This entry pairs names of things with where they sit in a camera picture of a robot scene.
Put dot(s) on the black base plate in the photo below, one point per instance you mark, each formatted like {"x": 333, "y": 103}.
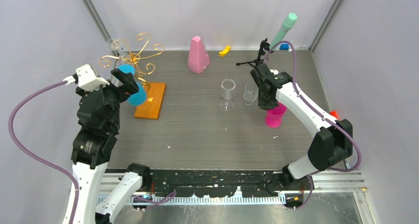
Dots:
{"x": 219, "y": 183}

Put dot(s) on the clear wine glass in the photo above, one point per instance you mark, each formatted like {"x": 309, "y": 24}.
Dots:
{"x": 112, "y": 45}
{"x": 228, "y": 87}

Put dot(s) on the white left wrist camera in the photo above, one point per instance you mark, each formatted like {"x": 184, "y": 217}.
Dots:
{"x": 88, "y": 78}

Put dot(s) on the blue wine glass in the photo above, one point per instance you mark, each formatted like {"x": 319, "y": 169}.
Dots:
{"x": 140, "y": 97}

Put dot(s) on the black tripod stand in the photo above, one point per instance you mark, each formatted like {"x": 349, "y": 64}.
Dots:
{"x": 263, "y": 48}

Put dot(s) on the blue block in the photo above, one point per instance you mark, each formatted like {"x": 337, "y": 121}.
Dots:
{"x": 284, "y": 47}

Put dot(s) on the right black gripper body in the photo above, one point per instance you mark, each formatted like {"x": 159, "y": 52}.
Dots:
{"x": 266, "y": 102}

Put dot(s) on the yellow block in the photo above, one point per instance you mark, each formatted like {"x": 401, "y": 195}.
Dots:
{"x": 225, "y": 51}

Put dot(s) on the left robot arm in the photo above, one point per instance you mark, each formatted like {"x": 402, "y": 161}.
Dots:
{"x": 99, "y": 118}

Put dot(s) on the pink wine glass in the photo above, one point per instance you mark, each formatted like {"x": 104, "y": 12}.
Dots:
{"x": 274, "y": 116}

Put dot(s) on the pink metronome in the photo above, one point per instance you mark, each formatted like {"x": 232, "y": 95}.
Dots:
{"x": 198, "y": 58}

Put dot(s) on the mint green microphone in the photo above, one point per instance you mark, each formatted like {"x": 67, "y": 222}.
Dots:
{"x": 287, "y": 24}

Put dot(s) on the gold wire glass rack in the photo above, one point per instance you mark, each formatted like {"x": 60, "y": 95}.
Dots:
{"x": 125, "y": 55}

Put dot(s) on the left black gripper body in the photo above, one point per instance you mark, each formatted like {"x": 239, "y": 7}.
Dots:
{"x": 116, "y": 94}

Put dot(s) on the short ribbed clear glass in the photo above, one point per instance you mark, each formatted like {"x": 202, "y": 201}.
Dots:
{"x": 250, "y": 93}

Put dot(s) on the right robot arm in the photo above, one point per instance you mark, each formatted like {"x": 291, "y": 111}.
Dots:
{"x": 331, "y": 142}

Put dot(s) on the red block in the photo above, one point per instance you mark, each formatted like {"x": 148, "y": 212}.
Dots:
{"x": 334, "y": 114}

